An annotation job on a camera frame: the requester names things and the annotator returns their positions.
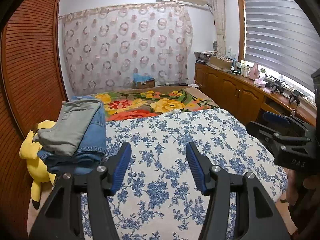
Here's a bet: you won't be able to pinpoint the grey-green pants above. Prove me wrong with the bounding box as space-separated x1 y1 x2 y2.
36 97 101 156

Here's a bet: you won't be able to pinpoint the wooden sideboard cabinet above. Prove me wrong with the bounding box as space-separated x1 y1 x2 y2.
194 63 316 126

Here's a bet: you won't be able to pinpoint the black stand near window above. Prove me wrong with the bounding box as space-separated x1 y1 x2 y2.
271 80 284 94

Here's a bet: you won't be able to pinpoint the pink bottle on sideboard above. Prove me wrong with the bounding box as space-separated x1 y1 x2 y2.
249 63 259 80

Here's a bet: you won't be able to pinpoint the yellow plush toy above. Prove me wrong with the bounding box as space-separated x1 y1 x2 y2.
19 120 55 210

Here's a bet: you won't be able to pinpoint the folded blue jeans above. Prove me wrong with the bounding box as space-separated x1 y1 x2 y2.
37 96 106 175

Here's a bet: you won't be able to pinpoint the cardboard box on sideboard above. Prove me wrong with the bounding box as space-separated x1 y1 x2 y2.
209 56 233 69

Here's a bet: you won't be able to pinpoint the grey zebra window blind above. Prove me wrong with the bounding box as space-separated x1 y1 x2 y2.
244 0 319 90

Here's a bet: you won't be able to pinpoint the blue floral white bedsheet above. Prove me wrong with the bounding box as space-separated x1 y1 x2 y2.
106 108 287 239

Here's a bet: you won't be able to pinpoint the colourful flower blanket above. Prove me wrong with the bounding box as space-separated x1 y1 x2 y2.
94 87 218 121

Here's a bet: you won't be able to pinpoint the wooden louvred wardrobe door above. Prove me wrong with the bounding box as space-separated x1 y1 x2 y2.
1 0 67 239

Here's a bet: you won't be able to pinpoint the beige side curtain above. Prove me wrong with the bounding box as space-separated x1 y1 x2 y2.
212 0 226 56

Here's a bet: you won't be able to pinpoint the cardboard box blue contents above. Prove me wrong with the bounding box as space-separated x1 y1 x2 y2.
132 73 155 89

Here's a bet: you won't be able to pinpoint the patterned sheer curtain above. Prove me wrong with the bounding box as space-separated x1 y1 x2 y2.
60 3 193 95

